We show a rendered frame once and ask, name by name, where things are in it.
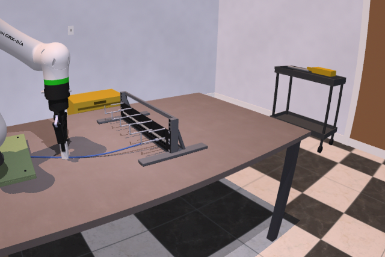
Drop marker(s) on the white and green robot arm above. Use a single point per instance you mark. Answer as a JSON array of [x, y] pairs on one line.
[[52, 58]]

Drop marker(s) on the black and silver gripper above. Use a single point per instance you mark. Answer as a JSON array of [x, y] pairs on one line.
[[60, 116]]

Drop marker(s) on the grey metal cable rack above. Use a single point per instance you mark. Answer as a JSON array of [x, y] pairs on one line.
[[167, 138]]

